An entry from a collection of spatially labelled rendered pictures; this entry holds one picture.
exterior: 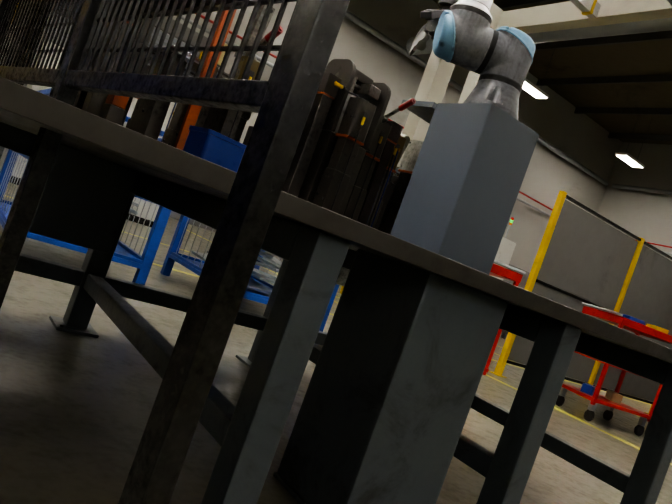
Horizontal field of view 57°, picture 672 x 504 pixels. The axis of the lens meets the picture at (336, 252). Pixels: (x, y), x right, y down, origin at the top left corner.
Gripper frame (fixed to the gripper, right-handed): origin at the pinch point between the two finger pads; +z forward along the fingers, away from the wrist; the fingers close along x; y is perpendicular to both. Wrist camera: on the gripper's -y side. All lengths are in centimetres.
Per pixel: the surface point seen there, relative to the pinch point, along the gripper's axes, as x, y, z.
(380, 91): -1.4, -17.6, 20.0
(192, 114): 15, -68, 51
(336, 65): 7.3, -31.1, 18.4
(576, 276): 108, 522, 9
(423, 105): -13.4, -10.0, 20.1
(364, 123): -7.8, -27.0, 33.6
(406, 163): 5.1, 17.1, 33.3
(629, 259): 86, 605, -35
